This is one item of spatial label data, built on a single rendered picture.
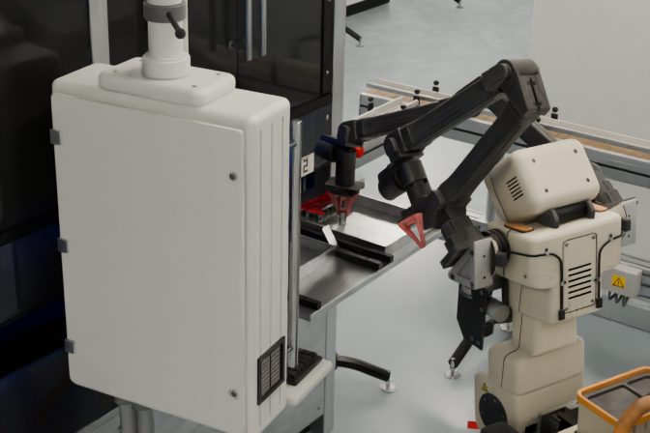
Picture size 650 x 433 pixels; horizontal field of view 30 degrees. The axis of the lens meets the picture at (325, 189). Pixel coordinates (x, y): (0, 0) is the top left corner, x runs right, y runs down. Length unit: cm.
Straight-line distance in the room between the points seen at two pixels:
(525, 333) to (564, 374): 16
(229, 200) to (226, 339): 32
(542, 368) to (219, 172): 95
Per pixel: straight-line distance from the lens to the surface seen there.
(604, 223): 280
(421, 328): 481
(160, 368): 273
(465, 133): 431
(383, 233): 348
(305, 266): 321
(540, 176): 271
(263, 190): 245
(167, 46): 248
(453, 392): 442
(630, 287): 419
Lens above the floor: 234
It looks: 23 degrees down
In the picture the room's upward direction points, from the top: 1 degrees clockwise
